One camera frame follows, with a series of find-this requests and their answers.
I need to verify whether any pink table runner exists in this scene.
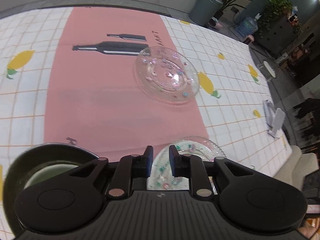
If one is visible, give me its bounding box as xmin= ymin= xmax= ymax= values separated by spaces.
xmin=44 ymin=7 xmax=208 ymax=161

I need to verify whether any clear glass plate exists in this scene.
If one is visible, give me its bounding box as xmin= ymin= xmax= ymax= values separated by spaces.
xmin=133 ymin=46 xmax=200 ymax=105
xmin=147 ymin=136 xmax=226 ymax=191

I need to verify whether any green ceramic bowl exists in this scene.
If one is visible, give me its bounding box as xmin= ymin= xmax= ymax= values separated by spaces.
xmin=3 ymin=143 xmax=98 ymax=236

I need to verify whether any white phone stand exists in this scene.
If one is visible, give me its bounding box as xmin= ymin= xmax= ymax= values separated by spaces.
xmin=263 ymin=100 xmax=286 ymax=139

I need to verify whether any blue water jug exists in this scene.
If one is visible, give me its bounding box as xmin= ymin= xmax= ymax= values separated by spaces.
xmin=236 ymin=13 xmax=261 ymax=36

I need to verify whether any person's hand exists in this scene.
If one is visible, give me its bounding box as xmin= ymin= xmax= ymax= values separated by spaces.
xmin=298 ymin=222 xmax=319 ymax=240

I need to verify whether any grey trash bin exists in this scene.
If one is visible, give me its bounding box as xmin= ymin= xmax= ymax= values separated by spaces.
xmin=189 ymin=0 xmax=223 ymax=26

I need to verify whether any lemon print tablecloth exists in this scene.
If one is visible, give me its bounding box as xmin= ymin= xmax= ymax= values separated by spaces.
xmin=1 ymin=7 xmax=292 ymax=180

